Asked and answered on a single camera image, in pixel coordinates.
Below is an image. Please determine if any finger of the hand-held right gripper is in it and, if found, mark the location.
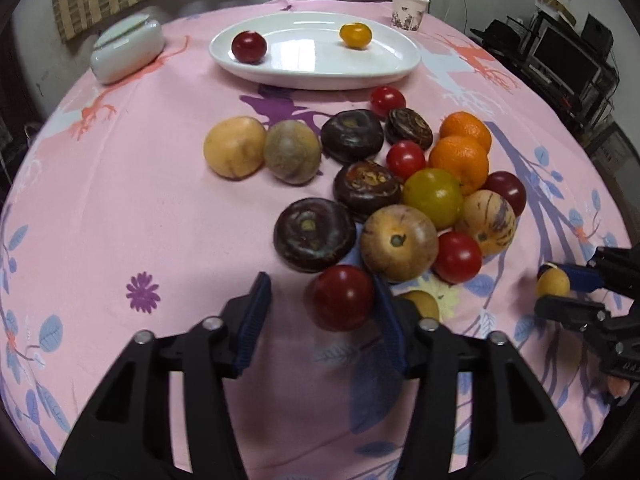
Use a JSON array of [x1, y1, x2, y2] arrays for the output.
[[534, 296, 615, 333], [537, 246, 640, 295]]

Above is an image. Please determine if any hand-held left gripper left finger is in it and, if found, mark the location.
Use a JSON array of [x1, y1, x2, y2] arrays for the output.
[[56, 271, 273, 480]]

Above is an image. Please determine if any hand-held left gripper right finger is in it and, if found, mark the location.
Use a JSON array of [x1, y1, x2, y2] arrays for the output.
[[372, 275, 586, 480]]

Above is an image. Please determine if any small yellow loquat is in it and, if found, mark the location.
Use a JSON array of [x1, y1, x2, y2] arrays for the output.
[[400, 290, 442, 322], [537, 268, 571, 298]]

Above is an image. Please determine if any tan round fruit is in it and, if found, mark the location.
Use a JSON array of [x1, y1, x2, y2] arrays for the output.
[[360, 205, 439, 283]]

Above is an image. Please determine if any dark brown water chestnut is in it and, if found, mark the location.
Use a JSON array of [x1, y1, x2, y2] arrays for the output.
[[320, 109, 385, 164], [384, 108, 434, 151], [333, 160, 404, 223], [273, 197, 357, 274]]

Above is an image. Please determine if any striped pepino melon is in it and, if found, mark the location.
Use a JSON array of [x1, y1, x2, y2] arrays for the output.
[[455, 189, 516, 257]]

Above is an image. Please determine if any dark red cherry tomato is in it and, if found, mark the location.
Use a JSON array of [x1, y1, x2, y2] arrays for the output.
[[482, 171, 527, 217]]

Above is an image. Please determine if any green yellow tomato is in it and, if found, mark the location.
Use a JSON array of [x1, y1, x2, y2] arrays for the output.
[[402, 168, 465, 231]]

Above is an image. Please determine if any orange mandarin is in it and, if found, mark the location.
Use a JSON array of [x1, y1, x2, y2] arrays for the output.
[[428, 135, 490, 196], [439, 111, 493, 153]]

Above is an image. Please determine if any greenish purple passion fruit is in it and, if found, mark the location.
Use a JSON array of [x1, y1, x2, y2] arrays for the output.
[[263, 120, 321, 186]]

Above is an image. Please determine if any yellow passion fruit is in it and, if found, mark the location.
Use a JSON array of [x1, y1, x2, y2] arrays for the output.
[[203, 116, 267, 180]]

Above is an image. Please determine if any white oval plate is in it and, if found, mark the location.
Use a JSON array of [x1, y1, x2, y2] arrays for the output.
[[209, 11, 422, 91]]

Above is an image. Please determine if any pink printed tablecloth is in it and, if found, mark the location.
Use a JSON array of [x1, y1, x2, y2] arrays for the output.
[[0, 0, 633, 480]]

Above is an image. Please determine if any black computer monitor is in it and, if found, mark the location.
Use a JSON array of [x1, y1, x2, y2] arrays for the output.
[[531, 25, 603, 95]]

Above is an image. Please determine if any black device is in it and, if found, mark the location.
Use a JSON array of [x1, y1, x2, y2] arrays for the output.
[[471, 19, 522, 55]]

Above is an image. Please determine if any large dark red plum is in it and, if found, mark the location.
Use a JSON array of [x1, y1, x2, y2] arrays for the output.
[[231, 30, 268, 65]]

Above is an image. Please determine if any white lidded ceramic jar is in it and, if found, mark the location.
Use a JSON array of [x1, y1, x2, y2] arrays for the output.
[[90, 14, 165, 85]]

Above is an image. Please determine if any yellow orange tomato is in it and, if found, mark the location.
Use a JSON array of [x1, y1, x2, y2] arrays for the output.
[[339, 22, 373, 50]]

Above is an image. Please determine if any patterned paper cup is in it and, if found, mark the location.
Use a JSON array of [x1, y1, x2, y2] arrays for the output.
[[391, 0, 431, 33]]

